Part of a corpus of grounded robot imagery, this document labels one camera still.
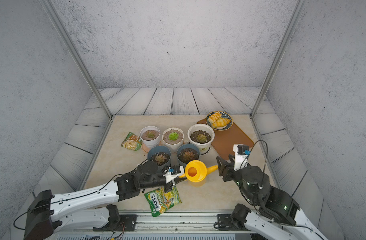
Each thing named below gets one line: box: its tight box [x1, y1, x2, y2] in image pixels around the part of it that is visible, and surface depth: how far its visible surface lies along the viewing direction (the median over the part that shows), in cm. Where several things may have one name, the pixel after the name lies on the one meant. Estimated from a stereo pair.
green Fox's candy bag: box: [144, 185, 183, 218], surface depth 80 cm
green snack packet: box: [120, 132, 143, 151], surface depth 106 cm
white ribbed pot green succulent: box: [162, 127, 185, 153], surface depth 95 cm
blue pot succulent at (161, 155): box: [147, 145, 172, 171], surface depth 91 cm
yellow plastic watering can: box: [178, 160, 219, 183], surface depth 65 cm
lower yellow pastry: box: [211, 117, 231, 128], surface depth 113 cm
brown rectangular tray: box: [197, 118, 254, 160], surface depth 110 cm
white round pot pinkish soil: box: [139, 125, 161, 148], surface depth 98 cm
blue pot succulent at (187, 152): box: [176, 143, 200, 169], surface depth 90 cm
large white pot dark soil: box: [187, 123, 215, 155], surface depth 97 cm
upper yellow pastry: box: [208, 112, 222, 124], surface depth 116 cm
